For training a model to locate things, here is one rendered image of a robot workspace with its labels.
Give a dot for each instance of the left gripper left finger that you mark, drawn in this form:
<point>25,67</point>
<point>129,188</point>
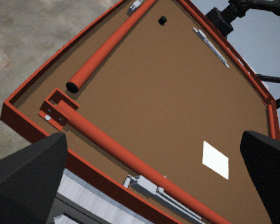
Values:
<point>29,180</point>

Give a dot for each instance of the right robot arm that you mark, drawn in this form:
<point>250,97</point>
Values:
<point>229,14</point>

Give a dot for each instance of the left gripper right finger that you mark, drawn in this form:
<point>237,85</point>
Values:
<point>261,155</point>

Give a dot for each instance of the white rectangular label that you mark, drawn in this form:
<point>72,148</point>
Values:
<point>215,160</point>

